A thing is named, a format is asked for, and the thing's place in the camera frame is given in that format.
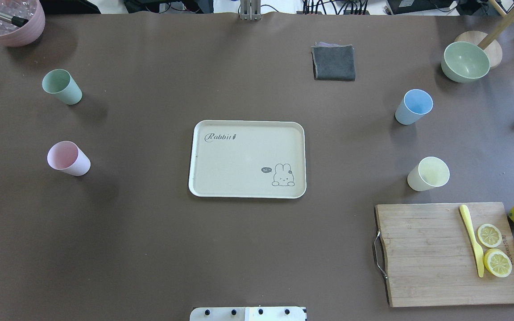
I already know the upper lemon slice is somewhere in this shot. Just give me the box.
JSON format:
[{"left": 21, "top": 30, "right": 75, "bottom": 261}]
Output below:
[{"left": 477, "top": 223, "right": 502, "bottom": 248}]

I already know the green plastic cup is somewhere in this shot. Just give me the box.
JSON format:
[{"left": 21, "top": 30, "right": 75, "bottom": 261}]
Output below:
[{"left": 41, "top": 69, "right": 83, "bottom": 105}]

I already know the folded grey cloth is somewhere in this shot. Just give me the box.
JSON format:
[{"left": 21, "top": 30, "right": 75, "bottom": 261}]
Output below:
[{"left": 311, "top": 42, "right": 356, "bottom": 81}]

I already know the yellow plastic knife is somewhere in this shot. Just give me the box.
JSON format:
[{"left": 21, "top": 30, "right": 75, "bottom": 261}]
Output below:
[{"left": 459, "top": 204, "right": 485, "bottom": 278}]

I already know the wooden cutting board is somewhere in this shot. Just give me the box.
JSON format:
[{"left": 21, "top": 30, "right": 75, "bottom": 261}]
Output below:
[{"left": 375, "top": 202, "right": 514, "bottom": 307}]

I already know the aluminium frame post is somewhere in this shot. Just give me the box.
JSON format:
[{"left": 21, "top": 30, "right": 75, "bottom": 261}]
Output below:
[{"left": 239, "top": 0, "right": 261, "bottom": 21}]

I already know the green plastic bowl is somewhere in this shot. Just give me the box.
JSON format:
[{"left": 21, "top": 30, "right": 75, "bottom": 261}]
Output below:
[{"left": 441, "top": 42, "right": 491, "bottom": 83}]

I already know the wooden stand with round base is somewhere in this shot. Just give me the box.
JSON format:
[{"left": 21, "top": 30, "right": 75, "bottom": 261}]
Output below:
[{"left": 455, "top": 0, "right": 514, "bottom": 69}]

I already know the pink plastic cup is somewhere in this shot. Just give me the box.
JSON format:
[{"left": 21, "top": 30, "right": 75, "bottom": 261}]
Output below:
[{"left": 47, "top": 141, "right": 91, "bottom": 177}]

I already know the lemon slice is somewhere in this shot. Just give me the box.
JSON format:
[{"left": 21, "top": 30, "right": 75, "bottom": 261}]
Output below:
[
  {"left": 477, "top": 223, "right": 502, "bottom": 248},
  {"left": 483, "top": 248, "right": 512, "bottom": 278}
]

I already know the pale yellow plastic cup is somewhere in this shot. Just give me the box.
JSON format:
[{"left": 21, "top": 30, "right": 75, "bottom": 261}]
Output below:
[{"left": 406, "top": 156, "right": 450, "bottom": 191}]

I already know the lower lemon slice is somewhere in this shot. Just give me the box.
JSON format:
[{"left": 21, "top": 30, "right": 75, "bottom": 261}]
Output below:
[{"left": 483, "top": 248, "right": 512, "bottom": 278}]

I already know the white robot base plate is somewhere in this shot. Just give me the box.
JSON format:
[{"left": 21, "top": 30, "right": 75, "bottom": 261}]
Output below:
[{"left": 189, "top": 305, "right": 307, "bottom": 321}]

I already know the cream rabbit tray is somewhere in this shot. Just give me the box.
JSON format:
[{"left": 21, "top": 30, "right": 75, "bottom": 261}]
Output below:
[{"left": 188, "top": 120, "right": 307, "bottom": 199}]

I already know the pink bowl with ice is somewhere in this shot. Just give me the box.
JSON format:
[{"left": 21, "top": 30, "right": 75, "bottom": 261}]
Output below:
[{"left": 0, "top": 0, "right": 46, "bottom": 47}]

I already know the blue plastic cup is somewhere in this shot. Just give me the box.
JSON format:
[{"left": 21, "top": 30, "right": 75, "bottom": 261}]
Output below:
[{"left": 394, "top": 89, "right": 434, "bottom": 125}]

